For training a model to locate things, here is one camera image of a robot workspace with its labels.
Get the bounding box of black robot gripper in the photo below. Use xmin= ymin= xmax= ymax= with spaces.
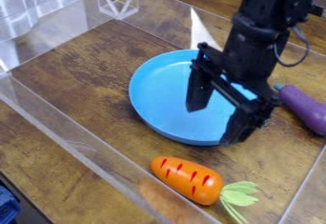
xmin=186 ymin=13 xmax=289 ymax=146

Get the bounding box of purple toy eggplant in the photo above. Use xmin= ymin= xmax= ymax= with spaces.
xmin=274 ymin=83 xmax=326 ymax=135

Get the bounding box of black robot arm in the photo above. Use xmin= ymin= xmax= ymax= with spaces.
xmin=186 ymin=0 xmax=313 ymax=146

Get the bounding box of blue object at corner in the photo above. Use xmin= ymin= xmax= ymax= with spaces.
xmin=0 ymin=186 xmax=20 ymax=224

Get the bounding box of orange toy carrot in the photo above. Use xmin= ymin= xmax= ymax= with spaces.
xmin=150 ymin=156 xmax=258 ymax=224

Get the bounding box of blue round plate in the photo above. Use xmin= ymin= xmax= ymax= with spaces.
xmin=127 ymin=50 xmax=259 ymax=147

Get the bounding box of clear acrylic enclosure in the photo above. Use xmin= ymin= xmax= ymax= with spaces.
xmin=0 ymin=0 xmax=326 ymax=224

